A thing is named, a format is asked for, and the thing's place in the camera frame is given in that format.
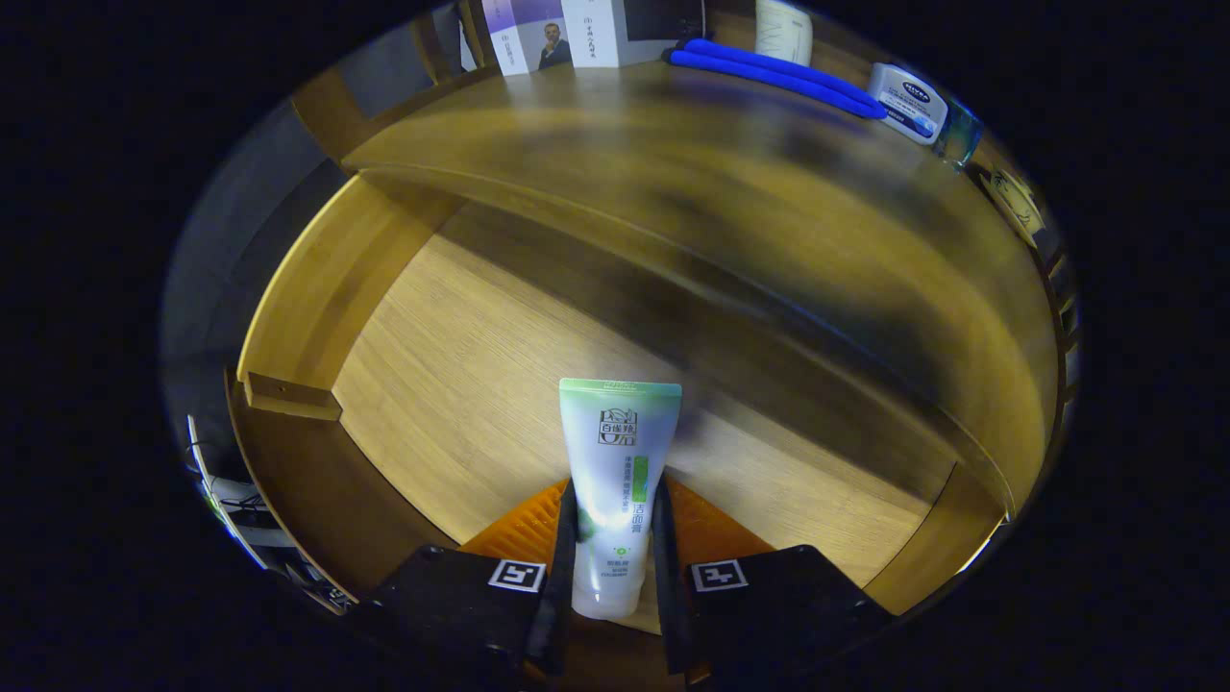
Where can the black backdrop cloth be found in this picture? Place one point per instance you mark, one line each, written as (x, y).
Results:
(384, 67)

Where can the white thick book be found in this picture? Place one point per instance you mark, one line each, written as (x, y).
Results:
(596, 34)

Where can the brown wooden cabinet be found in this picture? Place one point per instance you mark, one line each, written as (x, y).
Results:
(327, 106)

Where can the teal slim bottle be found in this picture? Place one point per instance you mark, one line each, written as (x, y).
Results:
(956, 139)

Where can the purple book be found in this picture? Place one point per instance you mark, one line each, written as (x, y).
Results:
(519, 38)

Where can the white pump bottle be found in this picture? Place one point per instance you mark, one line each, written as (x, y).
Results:
(783, 34)

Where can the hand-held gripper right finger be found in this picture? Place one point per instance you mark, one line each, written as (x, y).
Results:
(668, 615)

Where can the white green cleanser tube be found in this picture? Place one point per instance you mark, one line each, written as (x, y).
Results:
(615, 452)

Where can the white blue-capped lotion bottle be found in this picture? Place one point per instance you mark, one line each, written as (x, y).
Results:
(908, 101)

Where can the yellow lidded ceramic teacup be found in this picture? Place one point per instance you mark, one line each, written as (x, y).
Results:
(1014, 197)

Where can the blue folded towel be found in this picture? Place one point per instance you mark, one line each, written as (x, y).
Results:
(769, 69)

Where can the white power strip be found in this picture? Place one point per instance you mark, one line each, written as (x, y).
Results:
(231, 495)

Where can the brown wooden drawer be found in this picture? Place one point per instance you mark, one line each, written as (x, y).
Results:
(461, 384)

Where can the brown wooden countertop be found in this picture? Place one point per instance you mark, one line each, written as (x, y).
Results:
(673, 144)

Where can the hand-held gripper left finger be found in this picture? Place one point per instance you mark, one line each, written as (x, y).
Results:
(560, 615)

